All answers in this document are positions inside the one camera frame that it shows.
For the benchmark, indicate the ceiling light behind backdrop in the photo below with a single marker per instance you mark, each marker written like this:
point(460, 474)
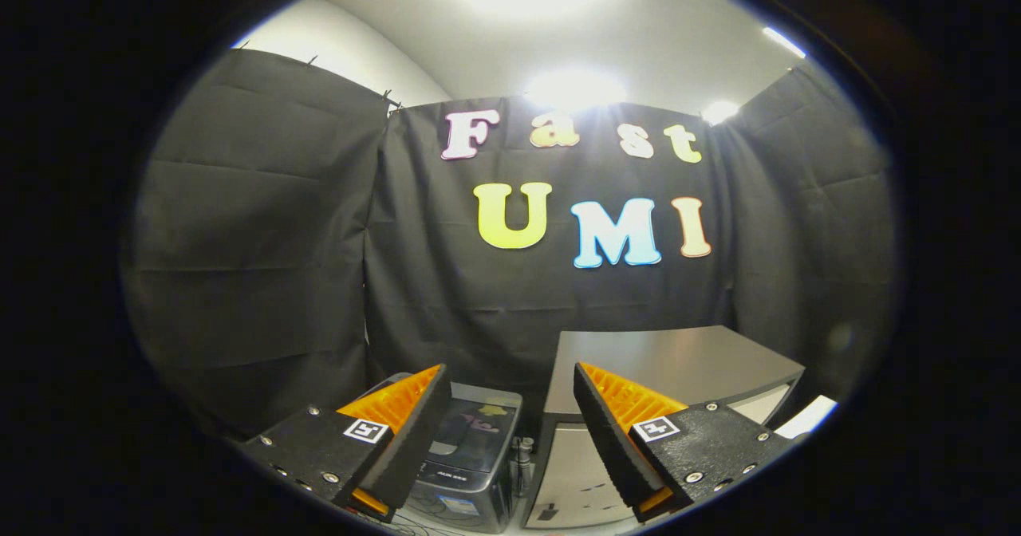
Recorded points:
point(574, 89)

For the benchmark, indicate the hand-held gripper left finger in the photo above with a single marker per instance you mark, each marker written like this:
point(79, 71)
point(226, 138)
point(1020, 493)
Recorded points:
point(415, 432)

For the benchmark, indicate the grey metal pipe fitting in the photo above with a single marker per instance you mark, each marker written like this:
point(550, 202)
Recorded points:
point(524, 460)

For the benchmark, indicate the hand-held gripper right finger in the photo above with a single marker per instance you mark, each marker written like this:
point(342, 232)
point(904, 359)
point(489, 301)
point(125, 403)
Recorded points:
point(606, 432)

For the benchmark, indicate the black backdrop cloth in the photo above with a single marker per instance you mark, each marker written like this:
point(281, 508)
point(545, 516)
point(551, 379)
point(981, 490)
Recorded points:
point(263, 241)

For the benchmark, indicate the grey cabinet with dark frame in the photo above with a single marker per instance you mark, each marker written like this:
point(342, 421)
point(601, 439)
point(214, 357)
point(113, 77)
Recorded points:
point(678, 360)

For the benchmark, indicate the small round ceiling light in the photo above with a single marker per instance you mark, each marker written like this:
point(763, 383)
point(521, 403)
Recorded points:
point(720, 112)

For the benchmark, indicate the dark grey washing machine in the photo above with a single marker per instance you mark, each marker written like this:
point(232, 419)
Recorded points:
point(463, 496)

